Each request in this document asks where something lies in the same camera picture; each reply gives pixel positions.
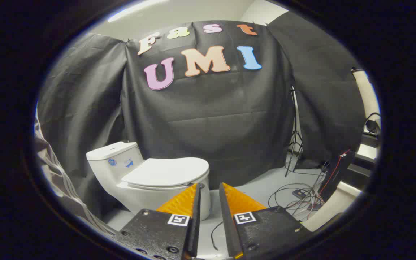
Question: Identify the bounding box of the white toilet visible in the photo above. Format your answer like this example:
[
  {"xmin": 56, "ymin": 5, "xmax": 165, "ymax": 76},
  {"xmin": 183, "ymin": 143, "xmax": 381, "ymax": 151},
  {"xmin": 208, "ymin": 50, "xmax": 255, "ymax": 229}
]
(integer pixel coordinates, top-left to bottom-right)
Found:
[{"xmin": 86, "ymin": 142, "xmax": 211, "ymax": 221}]

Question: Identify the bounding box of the dark device with cable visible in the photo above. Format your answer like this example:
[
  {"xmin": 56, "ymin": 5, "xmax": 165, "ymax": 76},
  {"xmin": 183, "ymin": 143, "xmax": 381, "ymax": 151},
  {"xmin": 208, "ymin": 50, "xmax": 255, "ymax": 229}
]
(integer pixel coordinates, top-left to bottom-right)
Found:
[{"xmin": 364, "ymin": 113, "xmax": 382, "ymax": 136}]

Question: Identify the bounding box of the white ledge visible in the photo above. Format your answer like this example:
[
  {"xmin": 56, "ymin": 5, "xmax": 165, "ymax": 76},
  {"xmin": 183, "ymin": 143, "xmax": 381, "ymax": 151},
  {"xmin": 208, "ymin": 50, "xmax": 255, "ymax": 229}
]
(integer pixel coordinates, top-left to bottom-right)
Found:
[{"xmin": 302, "ymin": 181, "xmax": 362, "ymax": 232}]

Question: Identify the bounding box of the thin black floor cable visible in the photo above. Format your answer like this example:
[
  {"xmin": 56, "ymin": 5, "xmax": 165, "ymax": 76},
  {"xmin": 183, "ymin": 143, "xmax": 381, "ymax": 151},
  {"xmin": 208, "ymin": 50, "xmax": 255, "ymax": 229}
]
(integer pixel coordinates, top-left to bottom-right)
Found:
[{"xmin": 211, "ymin": 221, "xmax": 224, "ymax": 251}]

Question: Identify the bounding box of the black backdrop cloth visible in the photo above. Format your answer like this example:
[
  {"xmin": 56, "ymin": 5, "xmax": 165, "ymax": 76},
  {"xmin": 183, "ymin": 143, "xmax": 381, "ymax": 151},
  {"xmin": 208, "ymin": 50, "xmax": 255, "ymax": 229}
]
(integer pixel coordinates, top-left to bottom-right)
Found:
[{"xmin": 36, "ymin": 20, "xmax": 366, "ymax": 217}]

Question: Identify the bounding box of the white toilet lid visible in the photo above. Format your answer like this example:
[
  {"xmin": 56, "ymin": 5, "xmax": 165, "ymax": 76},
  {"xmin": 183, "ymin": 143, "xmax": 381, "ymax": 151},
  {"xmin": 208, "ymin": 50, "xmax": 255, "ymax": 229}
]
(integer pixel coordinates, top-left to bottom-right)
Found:
[{"xmin": 121, "ymin": 157, "xmax": 209, "ymax": 188}]

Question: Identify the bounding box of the white rolled column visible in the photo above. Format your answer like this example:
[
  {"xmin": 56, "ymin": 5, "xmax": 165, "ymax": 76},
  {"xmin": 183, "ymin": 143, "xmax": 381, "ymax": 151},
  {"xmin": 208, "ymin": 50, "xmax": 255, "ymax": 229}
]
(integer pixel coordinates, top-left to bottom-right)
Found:
[{"xmin": 351, "ymin": 68, "xmax": 381, "ymax": 120}]

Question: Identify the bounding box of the black tripod stand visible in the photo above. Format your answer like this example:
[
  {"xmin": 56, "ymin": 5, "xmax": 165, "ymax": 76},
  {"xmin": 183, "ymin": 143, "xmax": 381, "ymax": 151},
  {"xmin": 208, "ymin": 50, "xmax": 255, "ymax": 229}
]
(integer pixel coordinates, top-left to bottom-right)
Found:
[{"xmin": 285, "ymin": 86, "xmax": 304, "ymax": 177}]

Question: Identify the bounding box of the striped grey cloth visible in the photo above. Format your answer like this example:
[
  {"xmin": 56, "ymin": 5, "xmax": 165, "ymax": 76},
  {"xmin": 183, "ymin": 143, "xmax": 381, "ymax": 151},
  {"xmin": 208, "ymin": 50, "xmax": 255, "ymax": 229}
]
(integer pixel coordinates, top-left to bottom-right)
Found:
[{"xmin": 34, "ymin": 116, "xmax": 119, "ymax": 236}]

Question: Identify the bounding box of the tangle of floor cables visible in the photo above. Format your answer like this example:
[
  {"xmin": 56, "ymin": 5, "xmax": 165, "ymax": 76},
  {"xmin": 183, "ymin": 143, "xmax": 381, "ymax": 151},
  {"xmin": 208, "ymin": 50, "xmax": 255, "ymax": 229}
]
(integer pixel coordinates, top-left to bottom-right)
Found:
[{"xmin": 268, "ymin": 169, "xmax": 327, "ymax": 221}]

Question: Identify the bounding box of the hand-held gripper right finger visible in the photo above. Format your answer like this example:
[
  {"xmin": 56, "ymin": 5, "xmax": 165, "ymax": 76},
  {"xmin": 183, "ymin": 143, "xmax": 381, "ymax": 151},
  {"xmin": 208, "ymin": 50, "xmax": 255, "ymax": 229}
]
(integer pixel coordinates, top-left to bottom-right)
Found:
[{"xmin": 218, "ymin": 182, "xmax": 313, "ymax": 260}]

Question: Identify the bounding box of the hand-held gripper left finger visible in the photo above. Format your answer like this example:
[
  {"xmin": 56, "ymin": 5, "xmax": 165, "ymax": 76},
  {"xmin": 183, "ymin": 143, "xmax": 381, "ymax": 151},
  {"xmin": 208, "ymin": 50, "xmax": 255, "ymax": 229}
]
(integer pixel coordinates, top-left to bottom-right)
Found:
[{"xmin": 116, "ymin": 183, "xmax": 202, "ymax": 260}]

